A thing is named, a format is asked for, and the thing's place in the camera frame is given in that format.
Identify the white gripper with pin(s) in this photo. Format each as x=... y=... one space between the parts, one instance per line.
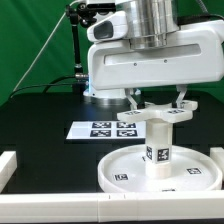
x=193 y=54

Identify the white cross-shaped table base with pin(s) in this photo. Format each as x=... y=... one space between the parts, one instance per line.
x=165 y=112

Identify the white round table top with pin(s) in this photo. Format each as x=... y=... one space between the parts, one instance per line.
x=135 y=169

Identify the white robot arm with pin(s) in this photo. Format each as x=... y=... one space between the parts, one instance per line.
x=144 y=43

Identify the white marker plate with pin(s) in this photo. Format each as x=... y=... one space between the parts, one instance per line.
x=106 y=130

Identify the white right fence block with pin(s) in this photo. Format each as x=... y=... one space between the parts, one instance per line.
x=217 y=154

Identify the white fence block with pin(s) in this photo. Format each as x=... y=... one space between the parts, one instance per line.
x=8 y=165
x=217 y=154

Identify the white front fence bar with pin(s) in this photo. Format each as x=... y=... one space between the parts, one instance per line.
x=109 y=207

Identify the white left fence block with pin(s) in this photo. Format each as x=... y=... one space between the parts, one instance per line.
x=8 y=165

